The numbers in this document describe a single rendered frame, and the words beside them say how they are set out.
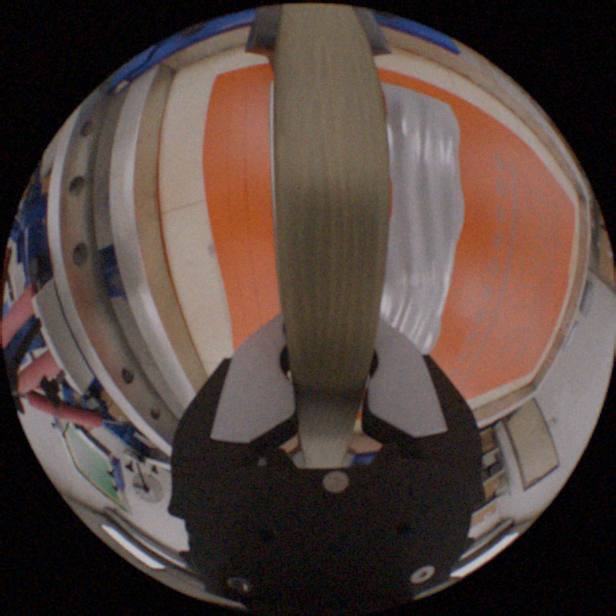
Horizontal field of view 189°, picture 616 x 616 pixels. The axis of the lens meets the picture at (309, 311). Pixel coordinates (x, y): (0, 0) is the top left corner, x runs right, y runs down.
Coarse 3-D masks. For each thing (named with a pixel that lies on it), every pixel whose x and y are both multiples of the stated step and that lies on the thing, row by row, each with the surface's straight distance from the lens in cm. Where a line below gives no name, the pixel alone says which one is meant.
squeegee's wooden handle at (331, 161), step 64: (320, 64) 7; (320, 128) 5; (384, 128) 6; (320, 192) 5; (384, 192) 5; (320, 256) 5; (384, 256) 6; (320, 320) 6; (320, 384) 8; (320, 448) 13
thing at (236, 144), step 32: (256, 64) 22; (224, 96) 20; (256, 96) 19; (384, 96) 19; (448, 96) 24; (224, 128) 18; (256, 128) 17; (480, 128) 25; (224, 160) 17; (256, 160) 16; (480, 160) 23; (512, 160) 28; (224, 192) 17; (256, 192) 16; (480, 192) 22; (224, 224) 17; (256, 224) 16; (480, 224) 22; (224, 256) 18; (256, 256) 17; (480, 256) 22
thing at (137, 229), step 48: (192, 48) 25; (432, 48) 26; (144, 96) 23; (144, 144) 20; (144, 192) 19; (144, 240) 18; (144, 288) 19; (576, 288) 60; (144, 336) 23; (192, 384) 24; (528, 384) 66
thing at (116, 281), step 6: (102, 270) 45; (108, 270) 40; (114, 270) 35; (108, 276) 37; (114, 276) 35; (120, 276) 34; (108, 282) 38; (114, 282) 36; (120, 282) 35; (108, 288) 38; (114, 288) 37; (120, 288) 35; (114, 294) 37; (120, 294) 36; (126, 294) 34
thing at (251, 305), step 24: (240, 288) 18; (264, 288) 17; (456, 288) 21; (480, 288) 24; (240, 312) 19; (264, 312) 18; (456, 312) 23; (552, 312) 49; (240, 336) 21; (456, 336) 25; (528, 360) 51; (456, 384) 33; (480, 384) 39; (504, 384) 48
